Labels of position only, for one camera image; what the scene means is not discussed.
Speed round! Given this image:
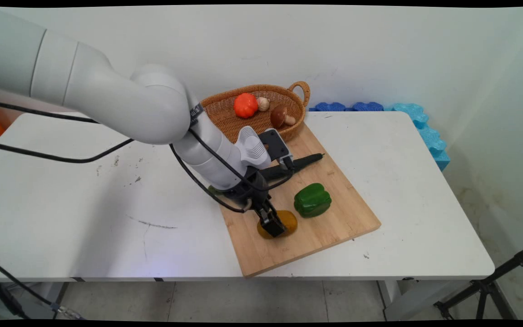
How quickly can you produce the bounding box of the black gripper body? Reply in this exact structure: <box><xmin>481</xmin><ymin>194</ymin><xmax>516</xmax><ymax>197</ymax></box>
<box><xmin>223</xmin><ymin>166</ymin><xmax>274</xmax><ymax>215</ymax></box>

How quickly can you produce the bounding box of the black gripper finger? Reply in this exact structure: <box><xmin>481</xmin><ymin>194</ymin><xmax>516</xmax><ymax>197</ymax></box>
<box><xmin>259</xmin><ymin>200</ymin><xmax>286</xmax><ymax>238</ymax></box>

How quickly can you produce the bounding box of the yellow toy bell pepper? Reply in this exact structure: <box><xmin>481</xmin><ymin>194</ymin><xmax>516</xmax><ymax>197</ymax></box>
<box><xmin>257</xmin><ymin>209</ymin><xmax>299</xmax><ymax>240</ymax></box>

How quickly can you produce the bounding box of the green toy bell pepper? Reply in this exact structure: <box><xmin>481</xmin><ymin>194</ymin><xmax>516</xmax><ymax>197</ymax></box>
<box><xmin>294</xmin><ymin>183</ymin><xmax>333</xmax><ymax>218</ymax></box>

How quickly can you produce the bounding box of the bamboo cutting board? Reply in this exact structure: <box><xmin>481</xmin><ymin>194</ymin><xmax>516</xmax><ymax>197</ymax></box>
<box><xmin>216</xmin><ymin>123</ymin><xmax>382</xmax><ymax>278</ymax></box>

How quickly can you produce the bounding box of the dark green toy cucumber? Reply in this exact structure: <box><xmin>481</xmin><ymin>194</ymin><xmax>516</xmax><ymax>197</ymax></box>
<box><xmin>207</xmin><ymin>153</ymin><xmax>325</xmax><ymax>197</ymax></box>

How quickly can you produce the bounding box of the brown toy mushroom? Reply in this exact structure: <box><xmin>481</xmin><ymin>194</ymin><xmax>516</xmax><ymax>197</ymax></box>
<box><xmin>270</xmin><ymin>105</ymin><xmax>296</xmax><ymax>129</ymax></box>

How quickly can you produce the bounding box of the woven wicker basket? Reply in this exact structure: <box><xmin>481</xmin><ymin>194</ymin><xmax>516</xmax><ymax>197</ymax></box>
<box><xmin>200</xmin><ymin>81</ymin><xmax>311</xmax><ymax>144</ymax></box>

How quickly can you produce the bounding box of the orange toy pumpkin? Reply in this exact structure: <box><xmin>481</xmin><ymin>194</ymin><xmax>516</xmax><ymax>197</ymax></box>
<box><xmin>234</xmin><ymin>93</ymin><xmax>259</xmax><ymax>119</ymax></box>

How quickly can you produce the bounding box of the dark blue foam mat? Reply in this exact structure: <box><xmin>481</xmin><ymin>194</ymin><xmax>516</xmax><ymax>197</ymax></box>
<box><xmin>309</xmin><ymin>102</ymin><xmax>347</xmax><ymax>112</ymax></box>
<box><xmin>351</xmin><ymin>101</ymin><xmax>385</xmax><ymax>112</ymax></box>

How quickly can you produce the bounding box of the white table leg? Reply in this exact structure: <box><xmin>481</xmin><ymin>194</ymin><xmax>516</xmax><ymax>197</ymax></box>
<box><xmin>376</xmin><ymin>279</ymin><xmax>469</xmax><ymax>321</ymax></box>

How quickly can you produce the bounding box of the light blue foam mat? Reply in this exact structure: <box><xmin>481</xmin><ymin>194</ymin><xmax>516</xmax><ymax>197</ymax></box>
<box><xmin>383</xmin><ymin>103</ymin><xmax>451</xmax><ymax>172</ymax></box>

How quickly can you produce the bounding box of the grey table leg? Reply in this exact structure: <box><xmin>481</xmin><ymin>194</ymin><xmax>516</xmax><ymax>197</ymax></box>
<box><xmin>39</xmin><ymin>281</ymin><xmax>70</xmax><ymax>319</ymax></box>

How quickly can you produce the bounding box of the black tripod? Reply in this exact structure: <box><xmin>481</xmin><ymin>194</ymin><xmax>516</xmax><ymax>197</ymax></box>
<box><xmin>434</xmin><ymin>243</ymin><xmax>523</xmax><ymax>321</ymax></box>

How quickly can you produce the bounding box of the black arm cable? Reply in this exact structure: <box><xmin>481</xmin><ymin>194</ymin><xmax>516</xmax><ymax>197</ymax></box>
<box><xmin>0</xmin><ymin>99</ymin><xmax>295</xmax><ymax>191</ymax></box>
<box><xmin>0</xmin><ymin>139</ymin><xmax>247</xmax><ymax>214</ymax></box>

